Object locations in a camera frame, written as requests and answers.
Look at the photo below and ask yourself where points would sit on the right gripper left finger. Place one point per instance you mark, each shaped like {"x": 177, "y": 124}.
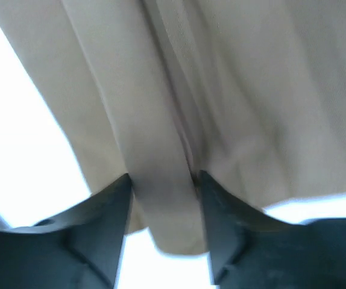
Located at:
{"x": 78, "y": 248}

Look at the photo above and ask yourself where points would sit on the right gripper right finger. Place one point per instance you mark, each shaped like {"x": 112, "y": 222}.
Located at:
{"x": 249, "y": 249}

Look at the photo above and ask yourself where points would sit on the brown skirt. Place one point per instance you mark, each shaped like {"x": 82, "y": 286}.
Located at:
{"x": 253, "y": 92}

